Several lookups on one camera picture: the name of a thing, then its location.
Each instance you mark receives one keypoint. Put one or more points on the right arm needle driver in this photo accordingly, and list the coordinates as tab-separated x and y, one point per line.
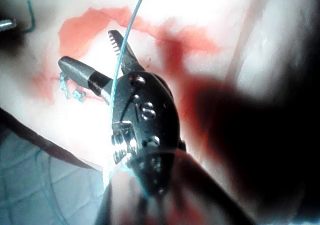
150	110

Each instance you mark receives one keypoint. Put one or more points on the right arm needle driver jaw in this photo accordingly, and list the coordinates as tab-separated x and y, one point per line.
125	52
80	71

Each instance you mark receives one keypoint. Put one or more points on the left arm needle driver jaw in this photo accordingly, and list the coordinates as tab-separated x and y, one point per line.
7	25

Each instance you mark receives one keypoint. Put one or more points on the blue thread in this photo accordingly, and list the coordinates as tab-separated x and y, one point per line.
132	17

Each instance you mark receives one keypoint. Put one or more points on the dark right arm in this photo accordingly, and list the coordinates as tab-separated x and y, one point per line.
180	197

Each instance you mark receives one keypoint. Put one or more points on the blue stitching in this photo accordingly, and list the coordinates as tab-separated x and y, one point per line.
78	95

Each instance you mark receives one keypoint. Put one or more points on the tissue pad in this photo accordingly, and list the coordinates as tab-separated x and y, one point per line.
75	125

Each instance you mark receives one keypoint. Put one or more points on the grey quilted cloth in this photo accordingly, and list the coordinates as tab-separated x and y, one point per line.
30	180

